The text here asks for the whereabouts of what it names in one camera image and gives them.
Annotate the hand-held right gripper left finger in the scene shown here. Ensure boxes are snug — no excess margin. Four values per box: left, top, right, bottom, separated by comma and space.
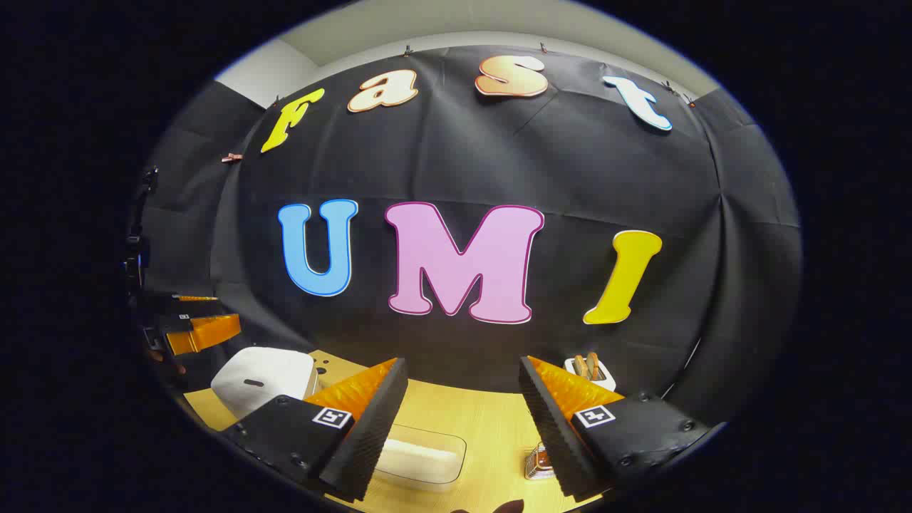
217, 356, 410, 503

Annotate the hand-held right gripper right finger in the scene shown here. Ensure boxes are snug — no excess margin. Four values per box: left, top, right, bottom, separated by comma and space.
518, 355, 713, 499

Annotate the metal wire chopstick holder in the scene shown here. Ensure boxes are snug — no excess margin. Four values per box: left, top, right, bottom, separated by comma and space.
524, 442, 556, 481

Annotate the clear box of rice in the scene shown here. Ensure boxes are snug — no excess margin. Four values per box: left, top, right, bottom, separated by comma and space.
374, 424, 467, 492

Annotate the white rice cooker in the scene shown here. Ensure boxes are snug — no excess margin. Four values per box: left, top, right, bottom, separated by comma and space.
211, 347, 319, 421

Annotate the white toaster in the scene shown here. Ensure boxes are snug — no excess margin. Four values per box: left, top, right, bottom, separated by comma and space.
564, 354, 618, 393

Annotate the thin cable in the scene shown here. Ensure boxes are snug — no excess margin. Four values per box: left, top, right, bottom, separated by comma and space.
661, 336, 703, 400

